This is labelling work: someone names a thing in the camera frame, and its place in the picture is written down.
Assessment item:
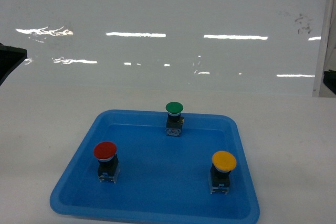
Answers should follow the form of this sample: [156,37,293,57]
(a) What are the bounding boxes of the white glossy back panel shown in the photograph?
[1,0,326,96]

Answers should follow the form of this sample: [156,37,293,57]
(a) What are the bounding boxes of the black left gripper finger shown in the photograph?
[0,44,27,84]

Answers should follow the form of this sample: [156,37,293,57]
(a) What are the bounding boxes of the green push button switch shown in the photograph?
[165,101,184,137]

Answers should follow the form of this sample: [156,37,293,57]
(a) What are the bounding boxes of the red push button switch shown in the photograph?
[93,141,120,183]

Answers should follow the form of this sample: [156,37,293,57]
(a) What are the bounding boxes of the yellow push button switch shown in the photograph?
[209,151,237,194]

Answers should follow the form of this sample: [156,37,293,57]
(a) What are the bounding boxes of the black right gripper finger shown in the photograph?
[323,70,336,91]

